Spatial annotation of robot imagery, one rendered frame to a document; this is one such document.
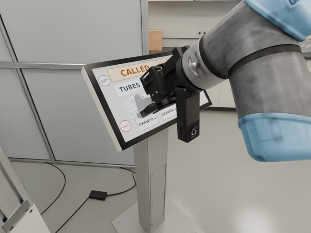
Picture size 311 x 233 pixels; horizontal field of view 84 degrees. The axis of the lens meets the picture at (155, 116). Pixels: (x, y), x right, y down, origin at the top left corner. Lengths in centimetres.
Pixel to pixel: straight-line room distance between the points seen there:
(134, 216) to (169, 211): 27
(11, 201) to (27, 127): 156
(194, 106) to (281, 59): 17
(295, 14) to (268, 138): 12
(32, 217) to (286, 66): 56
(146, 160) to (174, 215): 72
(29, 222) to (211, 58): 52
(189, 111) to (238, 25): 16
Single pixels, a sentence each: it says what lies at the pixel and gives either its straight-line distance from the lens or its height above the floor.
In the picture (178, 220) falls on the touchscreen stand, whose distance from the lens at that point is 149.
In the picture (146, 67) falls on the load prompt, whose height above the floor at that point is 116.
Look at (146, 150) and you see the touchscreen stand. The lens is 84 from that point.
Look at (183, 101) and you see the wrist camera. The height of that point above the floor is 120.
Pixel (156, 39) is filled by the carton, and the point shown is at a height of 107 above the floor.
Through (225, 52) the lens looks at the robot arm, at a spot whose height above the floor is 129.
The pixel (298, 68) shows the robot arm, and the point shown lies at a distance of 22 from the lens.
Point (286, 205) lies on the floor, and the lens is 191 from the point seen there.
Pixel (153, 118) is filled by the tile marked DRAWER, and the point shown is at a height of 100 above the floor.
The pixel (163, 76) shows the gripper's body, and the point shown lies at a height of 123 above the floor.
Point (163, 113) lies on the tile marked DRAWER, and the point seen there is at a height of 101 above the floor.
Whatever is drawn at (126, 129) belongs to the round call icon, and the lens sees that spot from 59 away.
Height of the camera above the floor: 133
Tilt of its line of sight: 29 degrees down
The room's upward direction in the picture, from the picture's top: straight up
